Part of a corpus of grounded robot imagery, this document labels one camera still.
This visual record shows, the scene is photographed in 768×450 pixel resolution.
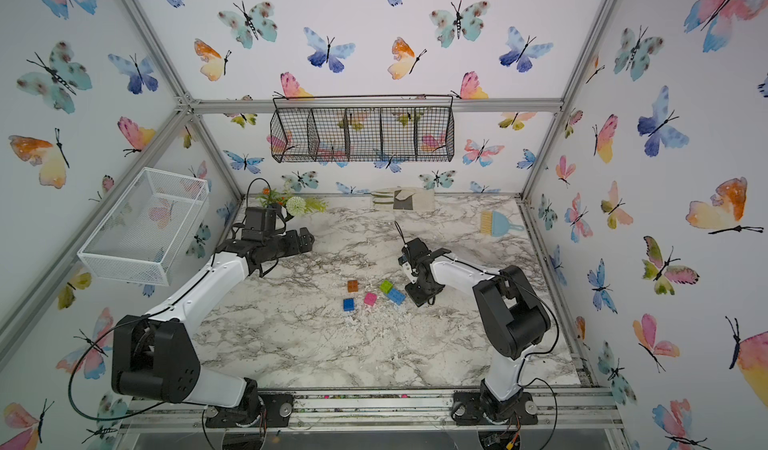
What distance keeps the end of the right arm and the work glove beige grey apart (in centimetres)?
35

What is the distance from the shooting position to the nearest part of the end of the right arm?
0.69 metres

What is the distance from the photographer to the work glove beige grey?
120 centimetres
